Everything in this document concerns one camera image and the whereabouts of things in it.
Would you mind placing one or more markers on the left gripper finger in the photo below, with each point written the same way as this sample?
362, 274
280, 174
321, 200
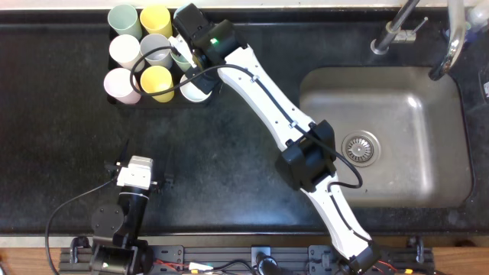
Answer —
121, 154
169, 180

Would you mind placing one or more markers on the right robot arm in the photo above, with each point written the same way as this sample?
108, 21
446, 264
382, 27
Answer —
267, 99

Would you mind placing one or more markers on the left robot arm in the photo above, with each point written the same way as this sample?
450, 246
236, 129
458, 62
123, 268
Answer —
131, 214

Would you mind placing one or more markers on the pink cup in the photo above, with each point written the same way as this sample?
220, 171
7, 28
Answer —
119, 85

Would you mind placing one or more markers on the yellow cup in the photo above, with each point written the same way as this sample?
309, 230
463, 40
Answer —
156, 80
156, 19

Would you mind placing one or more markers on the white cup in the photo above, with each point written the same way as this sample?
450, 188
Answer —
124, 51
191, 94

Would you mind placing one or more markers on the green cup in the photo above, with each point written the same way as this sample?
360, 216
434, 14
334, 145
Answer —
182, 63
124, 19

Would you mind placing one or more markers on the grey cup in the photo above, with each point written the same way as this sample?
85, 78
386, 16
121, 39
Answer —
154, 46

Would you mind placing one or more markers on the blue cup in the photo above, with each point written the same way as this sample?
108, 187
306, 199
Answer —
179, 11

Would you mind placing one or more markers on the steel sink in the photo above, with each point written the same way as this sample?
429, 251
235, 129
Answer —
401, 114

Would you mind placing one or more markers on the steel tap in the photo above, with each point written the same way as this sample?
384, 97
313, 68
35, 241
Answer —
456, 38

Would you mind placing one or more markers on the blue soap bottle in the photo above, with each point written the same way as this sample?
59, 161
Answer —
477, 19

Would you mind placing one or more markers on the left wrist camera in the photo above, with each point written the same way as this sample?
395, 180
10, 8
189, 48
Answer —
135, 172

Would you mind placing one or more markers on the mounting rail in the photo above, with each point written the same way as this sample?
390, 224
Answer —
229, 256

